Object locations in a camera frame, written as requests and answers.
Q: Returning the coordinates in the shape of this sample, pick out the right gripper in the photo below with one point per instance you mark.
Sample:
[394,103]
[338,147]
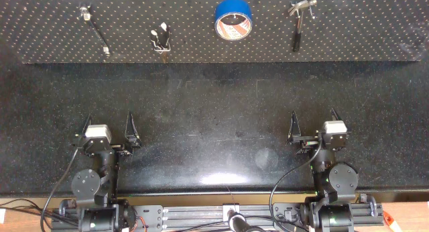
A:
[333,141]

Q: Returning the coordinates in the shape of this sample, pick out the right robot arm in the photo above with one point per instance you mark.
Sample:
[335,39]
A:
[343,181]

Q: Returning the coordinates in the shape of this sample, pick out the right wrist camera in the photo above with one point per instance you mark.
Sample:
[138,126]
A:
[335,127]

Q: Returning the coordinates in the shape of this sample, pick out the orange and white object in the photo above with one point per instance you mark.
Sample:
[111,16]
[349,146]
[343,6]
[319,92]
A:
[388,219]

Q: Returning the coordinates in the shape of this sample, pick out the wrench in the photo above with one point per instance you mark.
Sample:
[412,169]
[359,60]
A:
[97,32]

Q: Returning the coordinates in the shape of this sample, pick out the mounting rail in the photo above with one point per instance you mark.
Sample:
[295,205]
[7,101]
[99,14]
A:
[194,213]

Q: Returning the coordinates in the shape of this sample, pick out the roll of blue tape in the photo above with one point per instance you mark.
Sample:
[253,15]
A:
[231,7]

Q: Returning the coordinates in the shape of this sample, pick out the black pegboard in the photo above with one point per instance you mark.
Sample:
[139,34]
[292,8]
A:
[187,31]

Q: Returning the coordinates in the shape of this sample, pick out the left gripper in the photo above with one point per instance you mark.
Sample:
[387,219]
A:
[97,146]

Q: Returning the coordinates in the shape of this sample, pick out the white label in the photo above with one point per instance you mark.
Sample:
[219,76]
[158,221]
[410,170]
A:
[2,216]

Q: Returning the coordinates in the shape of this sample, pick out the hammer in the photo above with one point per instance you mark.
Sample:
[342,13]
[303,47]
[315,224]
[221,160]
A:
[296,37]

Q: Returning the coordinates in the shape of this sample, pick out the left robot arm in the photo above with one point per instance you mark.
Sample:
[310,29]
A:
[87,185]

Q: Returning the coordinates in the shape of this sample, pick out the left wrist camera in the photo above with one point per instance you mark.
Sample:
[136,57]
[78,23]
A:
[99,131]

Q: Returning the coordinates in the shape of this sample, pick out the black pliers with white tips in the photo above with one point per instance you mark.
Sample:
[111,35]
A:
[164,36]

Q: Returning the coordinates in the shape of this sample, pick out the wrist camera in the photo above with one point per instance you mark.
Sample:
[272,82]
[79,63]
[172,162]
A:
[335,127]
[99,131]

